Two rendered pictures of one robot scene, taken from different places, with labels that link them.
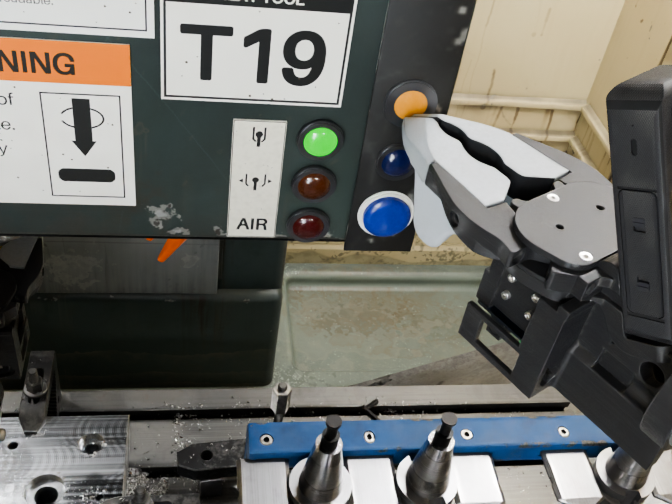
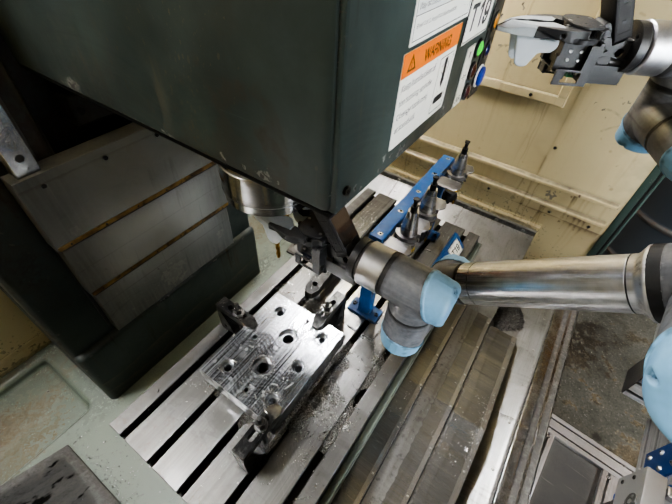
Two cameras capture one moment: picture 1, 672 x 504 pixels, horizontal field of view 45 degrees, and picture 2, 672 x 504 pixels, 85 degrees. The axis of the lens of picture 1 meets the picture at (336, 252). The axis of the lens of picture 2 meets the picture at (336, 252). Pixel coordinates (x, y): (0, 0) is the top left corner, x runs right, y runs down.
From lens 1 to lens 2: 0.59 m
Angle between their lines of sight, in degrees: 32
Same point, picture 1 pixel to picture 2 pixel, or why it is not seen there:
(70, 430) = (267, 314)
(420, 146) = (525, 26)
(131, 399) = (255, 297)
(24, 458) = (265, 335)
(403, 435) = (407, 203)
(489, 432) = (422, 186)
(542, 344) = (592, 62)
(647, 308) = (624, 29)
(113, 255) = (189, 253)
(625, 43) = not seen: hidden behind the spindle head
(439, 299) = not seen: hidden behind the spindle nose
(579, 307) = (603, 42)
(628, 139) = not seen: outside the picture
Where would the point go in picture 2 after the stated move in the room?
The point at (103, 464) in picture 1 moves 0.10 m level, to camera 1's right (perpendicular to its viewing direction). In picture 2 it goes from (293, 312) to (321, 294)
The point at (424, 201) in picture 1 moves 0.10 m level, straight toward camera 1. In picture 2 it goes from (522, 49) to (584, 71)
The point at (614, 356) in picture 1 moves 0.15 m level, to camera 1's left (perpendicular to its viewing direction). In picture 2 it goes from (604, 56) to (560, 78)
